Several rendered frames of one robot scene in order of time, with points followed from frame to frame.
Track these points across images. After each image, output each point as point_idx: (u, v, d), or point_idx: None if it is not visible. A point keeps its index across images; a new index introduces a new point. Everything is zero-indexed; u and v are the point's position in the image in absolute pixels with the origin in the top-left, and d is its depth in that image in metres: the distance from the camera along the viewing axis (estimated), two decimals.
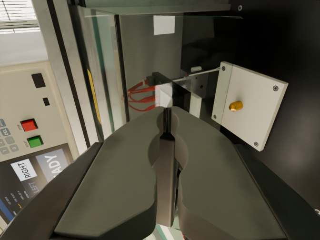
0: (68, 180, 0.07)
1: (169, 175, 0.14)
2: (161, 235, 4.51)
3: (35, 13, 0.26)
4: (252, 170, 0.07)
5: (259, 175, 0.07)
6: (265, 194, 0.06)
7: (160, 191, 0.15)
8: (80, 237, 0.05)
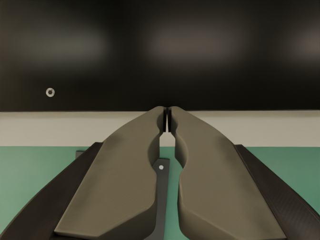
0: (68, 180, 0.07)
1: None
2: None
3: None
4: (252, 170, 0.07)
5: (259, 175, 0.07)
6: (265, 194, 0.06)
7: None
8: (80, 237, 0.05)
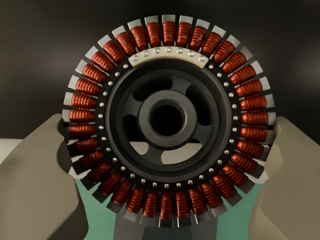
0: None
1: None
2: None
3: None
4: None
5: None
6: None
7: None
8: None
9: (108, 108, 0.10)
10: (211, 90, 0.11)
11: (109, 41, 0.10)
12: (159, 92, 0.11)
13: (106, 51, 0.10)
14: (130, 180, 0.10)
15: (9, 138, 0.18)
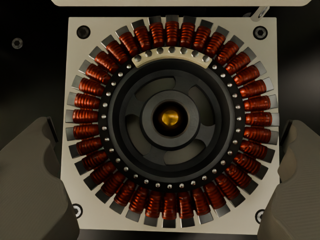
0: None
1: None
2: None
3: None
4: None
5: None
6: None
7: None
8: None
9: (112, 108, 0.10)
10: (214, 91, 0.11)
11: (112, 41, 0.10)
12: (163, 92, 0.11)
13: (110, 51, 0.10)
14: (133, 181, 0.10)
15: None
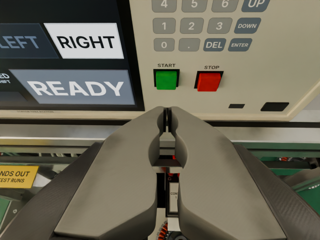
0: (68, 180, 0.07)
1: None
2: None
3: None
4: (252, 170, 0.07)
5: (259, 175, 0.07)
6: (265, 194, 0.06)
7: None
8: (80, 237, 0.05)
9: None
10: None
11: (166, 222, 0.44)
12: (178, 236, 0.43)
13: (166, 225, 0.43)
14: None
15: None
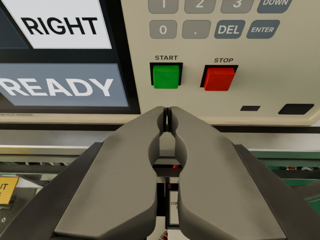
0: (68, 180, 0.07)
1: None
2: None
3: None
4: (252, 170, 0.07)
5: (259, 175, 0.07)
6: (265, 194, 0.06)
7: None
8: (80, 237, 0.05)
9: None
10: None
11: (166, 233, 0.40)
12: None
13: (166, 236, 0.40)
14: None
15: None
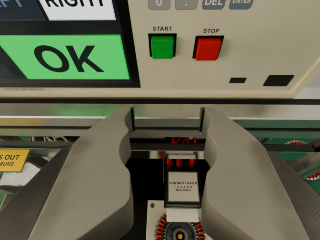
0: (35, 191, 0.06)
1: None
2: None
3: None
4: (285, 179, 0.07)
5: (294, 185, 0.06)
6: (297, 205, 0.06)
7: None
8: None
9: (165, 233, 0.41)
10: (191, 227, 0.42)
11: (165, 214, 0.42)
12: (177, 228, 0.42)
13: (165, 217, 0.42)
14: None
15: None
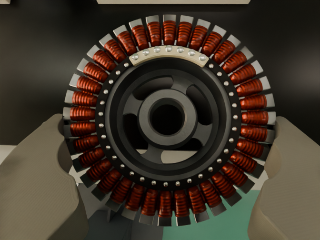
0: None
1: None
2: None
3: None
4: None
5: None
6: None
7: None
8: None
9: (109, 106, 0.10)
10: (211, 90, 0.11)
11: (110, 40, 0.11)
12: (160, 91, 0.11)
13: (107, 50, 0.10)
14: (129, 178, 0.10)
15: None
